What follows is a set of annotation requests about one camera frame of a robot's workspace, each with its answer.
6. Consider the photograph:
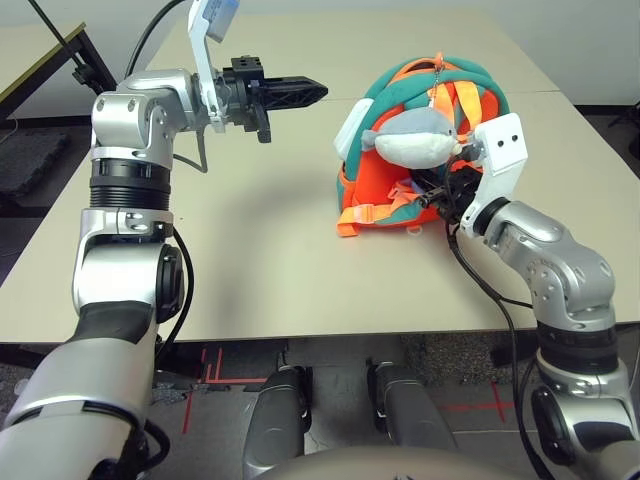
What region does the white pencil case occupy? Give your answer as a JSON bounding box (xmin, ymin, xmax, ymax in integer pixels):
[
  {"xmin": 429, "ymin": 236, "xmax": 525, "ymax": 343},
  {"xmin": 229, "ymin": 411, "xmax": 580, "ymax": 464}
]
[{"xmin": 333, "ymin": 98, "xmax": 376, "ymax": 160}]

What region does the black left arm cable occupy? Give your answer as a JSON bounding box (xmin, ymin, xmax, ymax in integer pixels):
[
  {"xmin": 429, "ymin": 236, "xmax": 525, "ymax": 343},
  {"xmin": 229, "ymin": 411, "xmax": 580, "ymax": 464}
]
[{"xmin": 124, "ymin": 0, "xmax": 209, "ymax": 371}]

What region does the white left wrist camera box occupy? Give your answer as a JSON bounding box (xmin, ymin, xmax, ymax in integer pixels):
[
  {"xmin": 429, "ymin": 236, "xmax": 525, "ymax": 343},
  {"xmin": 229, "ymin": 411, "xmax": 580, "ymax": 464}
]
[{"xmin": 187, "ymin": 0, "xmax": 241, "ymax": 134}]

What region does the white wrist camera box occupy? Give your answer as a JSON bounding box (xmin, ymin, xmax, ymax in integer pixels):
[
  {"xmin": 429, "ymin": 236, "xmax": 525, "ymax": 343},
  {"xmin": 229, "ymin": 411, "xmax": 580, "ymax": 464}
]
[
  {"xmin": 459, "ymin": 112, "xmax": 529, "ymax": 236},
  {"xmin": 187, "ymin": 0, "xmax": 241, "ymax": 134}
]

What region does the black foam mat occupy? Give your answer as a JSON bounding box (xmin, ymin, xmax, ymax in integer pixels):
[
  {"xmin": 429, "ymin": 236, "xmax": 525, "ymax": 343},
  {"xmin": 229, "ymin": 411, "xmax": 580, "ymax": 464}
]
[{"xmin": 0, "ymin": 128, "xmax": 71, "ymax": 207}]

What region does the grey robot leg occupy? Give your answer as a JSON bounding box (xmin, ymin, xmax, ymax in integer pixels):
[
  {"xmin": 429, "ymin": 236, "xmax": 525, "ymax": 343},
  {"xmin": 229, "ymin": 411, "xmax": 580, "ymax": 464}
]
[
  {"xmin": 242, "ymin": 364, "xmax": 314, "ymax": 480},
  {"xmin": 367, "ymin": 360, "xmax": 459, "ymax": 451}
]

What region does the grey speckled foam piece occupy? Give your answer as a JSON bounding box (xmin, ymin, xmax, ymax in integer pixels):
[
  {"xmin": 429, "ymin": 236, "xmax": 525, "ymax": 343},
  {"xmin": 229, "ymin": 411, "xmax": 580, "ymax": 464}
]
[{"xmin": 149, "ymin": 384, "xmax": 201, "ymax": 406}]

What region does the orange and teal backpack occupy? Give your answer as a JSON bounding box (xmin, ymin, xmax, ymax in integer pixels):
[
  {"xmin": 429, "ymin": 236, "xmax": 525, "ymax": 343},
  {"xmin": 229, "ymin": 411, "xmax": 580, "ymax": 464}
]
[{"xmin": 334, "ymin": 52, "xmax": 511, "ymax": 239}]

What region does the grey left robot leg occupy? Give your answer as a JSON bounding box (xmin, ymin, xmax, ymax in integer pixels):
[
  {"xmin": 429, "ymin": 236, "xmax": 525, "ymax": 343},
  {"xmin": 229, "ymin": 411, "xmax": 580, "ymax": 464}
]
[{"xmin": 242, "ymin": 364, "xmax": 314, "ymax": 480}]

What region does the grey white plush shark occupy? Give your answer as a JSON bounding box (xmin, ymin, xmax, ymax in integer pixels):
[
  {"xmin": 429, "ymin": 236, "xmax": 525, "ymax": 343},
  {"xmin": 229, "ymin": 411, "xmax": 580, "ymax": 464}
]
[{"xmin": 360, "ymin": 108, "xmax": 464, "ymax": 169}]

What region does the dark speckled floor mat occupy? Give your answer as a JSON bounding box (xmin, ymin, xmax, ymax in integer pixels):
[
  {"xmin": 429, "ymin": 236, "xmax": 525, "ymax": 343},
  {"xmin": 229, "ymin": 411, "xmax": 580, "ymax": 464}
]
[{"xmin": 402, "ymin": 329, "xmax": 541, "ymax": 386}]

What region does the grey right robot leg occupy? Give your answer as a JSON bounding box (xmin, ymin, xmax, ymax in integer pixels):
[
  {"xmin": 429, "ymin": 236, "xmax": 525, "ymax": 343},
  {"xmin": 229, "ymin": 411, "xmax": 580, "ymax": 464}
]
[{"xmin": 367, "ymin": 360, "xmax": 459, "ymax": 451}]

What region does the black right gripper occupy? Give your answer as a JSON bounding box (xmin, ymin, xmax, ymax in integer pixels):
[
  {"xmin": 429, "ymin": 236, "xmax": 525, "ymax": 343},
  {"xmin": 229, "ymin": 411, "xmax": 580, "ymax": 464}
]
[{"xmin": 410, "ymin": 167, "xmax": 482, "ymax": 224}]

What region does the black framed side table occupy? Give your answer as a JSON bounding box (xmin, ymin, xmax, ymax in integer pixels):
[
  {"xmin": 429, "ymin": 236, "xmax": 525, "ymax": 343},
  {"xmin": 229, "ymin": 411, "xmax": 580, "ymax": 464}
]
[{"xmin": 0, "ymin": 0, "xmax": 119, "ymax": 121}]

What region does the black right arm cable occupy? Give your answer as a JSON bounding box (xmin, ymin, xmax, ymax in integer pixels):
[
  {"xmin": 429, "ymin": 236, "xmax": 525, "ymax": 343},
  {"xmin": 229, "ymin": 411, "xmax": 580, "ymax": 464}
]
[{"xmin": 442, "ymin": 149, "xmax": 551, "ymax": 480}]

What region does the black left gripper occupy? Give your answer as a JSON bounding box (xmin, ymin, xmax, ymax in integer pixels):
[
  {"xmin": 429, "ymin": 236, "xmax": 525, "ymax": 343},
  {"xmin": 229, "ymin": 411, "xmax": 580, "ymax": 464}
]
[{"xmin": 214, "ymin": 53, "xmax": 330, "ymax": 145}]

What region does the beige robot torso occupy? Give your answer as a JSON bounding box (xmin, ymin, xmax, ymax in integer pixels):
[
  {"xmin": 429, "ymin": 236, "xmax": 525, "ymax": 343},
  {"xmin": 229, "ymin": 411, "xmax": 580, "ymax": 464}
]
[{"xmin": 264, "ymin": 447, "xmax": 551, "ymax": 480}]

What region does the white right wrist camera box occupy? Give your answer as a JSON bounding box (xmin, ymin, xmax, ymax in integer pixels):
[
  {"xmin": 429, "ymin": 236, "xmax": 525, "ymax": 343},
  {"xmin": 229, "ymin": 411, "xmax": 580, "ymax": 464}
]
[{"xmin": 459, "ymin": 112, "xmax": 529, "ymax": 236}]

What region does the black clamp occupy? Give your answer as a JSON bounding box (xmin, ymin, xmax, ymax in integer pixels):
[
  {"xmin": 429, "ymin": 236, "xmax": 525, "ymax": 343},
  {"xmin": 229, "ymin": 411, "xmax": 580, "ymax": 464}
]
[{"xmin": 71, "ymin": 63, "xmax": 96, "ymax": 90}]

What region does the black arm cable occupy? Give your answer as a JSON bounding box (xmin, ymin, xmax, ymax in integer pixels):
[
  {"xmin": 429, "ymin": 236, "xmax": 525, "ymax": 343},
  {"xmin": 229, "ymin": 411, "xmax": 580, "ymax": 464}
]
[
  {"xmin": 124, "ymin": 0, "xmax": 209, "ymax": 371},
  {"xmin": 442, "ymin": 149, "xmax": 551, "ymax": 480}
]

